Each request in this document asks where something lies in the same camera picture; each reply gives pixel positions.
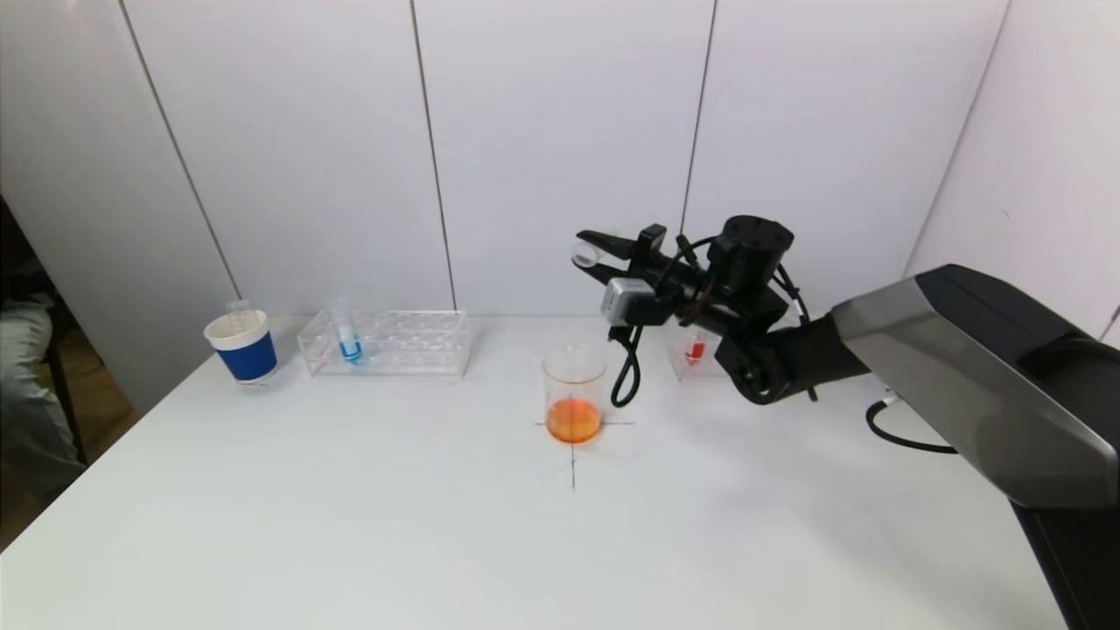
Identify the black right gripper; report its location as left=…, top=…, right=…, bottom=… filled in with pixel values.
left=571, top=223, right=712, bottom=298

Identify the clear acrylic test tube rack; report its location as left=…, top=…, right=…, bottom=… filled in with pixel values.
left=298, top=310, right=474, bottom=379
left=667, top=308, right=848, bottom=382

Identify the clear glass beaker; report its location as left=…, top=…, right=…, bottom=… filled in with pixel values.
left=541, top=344, right=607, bottom=445

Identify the blue pigment test tube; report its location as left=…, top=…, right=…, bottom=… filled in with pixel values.
left=325, top=296, right=366, bottom=368

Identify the white paper cup blue sleeve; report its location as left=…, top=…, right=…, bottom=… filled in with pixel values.
left=204, top=309, right=279, bottom=387

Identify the person in grey clothes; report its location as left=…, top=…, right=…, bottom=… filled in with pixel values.
left=0, top=299, right=88, bottom=500

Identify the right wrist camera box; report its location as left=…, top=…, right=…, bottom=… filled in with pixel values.
left=600, top=277, right=655, bottom=327

